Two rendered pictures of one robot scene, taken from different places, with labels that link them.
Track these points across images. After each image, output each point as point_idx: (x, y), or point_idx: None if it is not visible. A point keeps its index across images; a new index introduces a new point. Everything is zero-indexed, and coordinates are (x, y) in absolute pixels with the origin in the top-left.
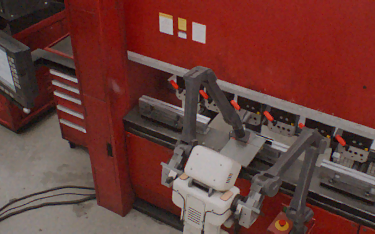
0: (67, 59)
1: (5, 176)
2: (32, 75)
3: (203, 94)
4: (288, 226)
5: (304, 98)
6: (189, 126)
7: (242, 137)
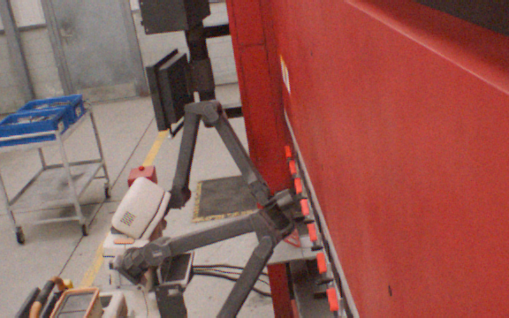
0: None
1: (246, 244)
2: (168, 98)
3: (290, 167)
4: None
5: (315, 184)
6: (177, 165)
7: (278, 228)
